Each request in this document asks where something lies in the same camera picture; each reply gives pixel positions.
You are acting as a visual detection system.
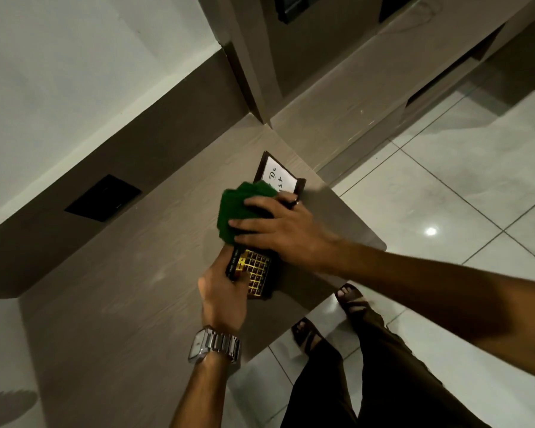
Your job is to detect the person's right hand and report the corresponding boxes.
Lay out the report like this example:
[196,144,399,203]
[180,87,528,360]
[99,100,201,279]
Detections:
[228,193,341,275]

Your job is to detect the person's left hand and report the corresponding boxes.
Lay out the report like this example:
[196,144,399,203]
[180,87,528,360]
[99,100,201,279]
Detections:
[199,245,250,336]

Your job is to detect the black calculator with gold keys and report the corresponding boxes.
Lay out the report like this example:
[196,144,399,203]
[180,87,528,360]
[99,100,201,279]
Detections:
[225,245,281,302]

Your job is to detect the green cleaning cloth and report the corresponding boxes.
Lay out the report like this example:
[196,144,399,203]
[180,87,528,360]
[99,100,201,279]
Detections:
[217,180,280,246]

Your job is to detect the person's left forearm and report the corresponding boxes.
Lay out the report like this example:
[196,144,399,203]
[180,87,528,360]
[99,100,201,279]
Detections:
[169,350,241,428]

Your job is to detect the person's right forearm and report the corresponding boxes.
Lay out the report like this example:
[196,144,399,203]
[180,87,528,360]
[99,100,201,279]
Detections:
[333,238,535,385]

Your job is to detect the white note paper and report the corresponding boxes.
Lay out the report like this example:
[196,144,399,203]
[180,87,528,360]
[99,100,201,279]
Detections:
[263,158,295,191]

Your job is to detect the brown notepad holder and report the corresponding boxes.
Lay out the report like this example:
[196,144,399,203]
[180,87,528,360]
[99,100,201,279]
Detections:
[252,150,307,206]

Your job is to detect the silver metal wristwatch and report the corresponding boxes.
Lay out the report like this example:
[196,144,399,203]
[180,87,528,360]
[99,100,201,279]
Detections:
[188,325,242,365]

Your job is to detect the person's left black sandal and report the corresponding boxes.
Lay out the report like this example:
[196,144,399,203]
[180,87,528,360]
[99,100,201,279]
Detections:
[291,317,327,358]

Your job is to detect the person's black sandal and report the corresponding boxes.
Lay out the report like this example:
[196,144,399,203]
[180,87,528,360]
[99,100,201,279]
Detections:
[334,283,372,318]
[291,317,327,358]

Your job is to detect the person's right black sandal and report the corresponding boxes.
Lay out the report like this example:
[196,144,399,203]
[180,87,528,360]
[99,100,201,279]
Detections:
[334,283,372,318]

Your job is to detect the brown wooden cabinet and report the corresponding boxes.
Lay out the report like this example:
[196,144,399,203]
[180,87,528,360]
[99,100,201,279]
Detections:
[196,0,535,185]

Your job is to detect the dark trousers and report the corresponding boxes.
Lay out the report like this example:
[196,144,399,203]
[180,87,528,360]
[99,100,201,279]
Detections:
[280,302,492,428]

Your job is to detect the black wall socket plate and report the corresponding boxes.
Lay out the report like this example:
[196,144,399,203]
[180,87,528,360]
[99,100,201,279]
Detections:
[64,174,143,224]

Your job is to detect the black frame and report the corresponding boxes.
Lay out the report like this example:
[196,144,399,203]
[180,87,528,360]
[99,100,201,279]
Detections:
[274,0,316,25]

